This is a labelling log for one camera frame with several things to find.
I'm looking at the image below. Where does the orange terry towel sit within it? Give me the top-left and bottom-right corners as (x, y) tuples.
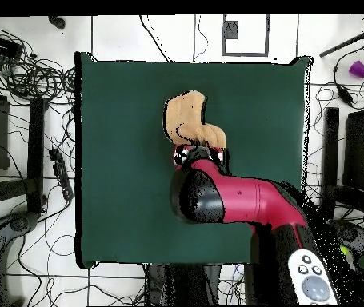
(162, 90), (228, 150)

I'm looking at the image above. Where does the dark green table cloth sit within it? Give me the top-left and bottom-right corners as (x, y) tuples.
(74, 51), (312, 269)

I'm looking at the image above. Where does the black power strip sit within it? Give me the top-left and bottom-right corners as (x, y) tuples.
(48, 148), (74, 202)

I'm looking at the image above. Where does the dark grey square patch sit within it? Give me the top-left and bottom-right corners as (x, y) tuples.
(224, 20), (239, 40)

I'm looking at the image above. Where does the black upright bar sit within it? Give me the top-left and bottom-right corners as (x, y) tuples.
(26, 97), (47, 214)
(323, 106), (341, 220)

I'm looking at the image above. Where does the dark grey stand foot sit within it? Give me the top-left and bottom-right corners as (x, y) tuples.
(328, 218), (364, 260)
(0, 210), (39, 306)

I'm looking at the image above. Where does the black power adapter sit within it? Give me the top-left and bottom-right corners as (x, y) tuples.
(336, 85), (356, 109)

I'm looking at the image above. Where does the dark rounded object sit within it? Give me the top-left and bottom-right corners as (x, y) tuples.
(47, 15), (66, 30)

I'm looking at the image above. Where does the purple cup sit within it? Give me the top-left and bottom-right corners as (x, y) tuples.
(348, 60), (364, 79)

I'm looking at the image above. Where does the black tripod pole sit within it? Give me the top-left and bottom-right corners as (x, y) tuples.
(318, 14), (364, 58)

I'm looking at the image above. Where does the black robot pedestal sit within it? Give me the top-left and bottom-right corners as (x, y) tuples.
(144, 263), (222, 306)

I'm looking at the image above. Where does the black cable tangle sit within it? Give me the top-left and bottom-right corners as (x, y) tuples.
(0, 18), (77, 106)

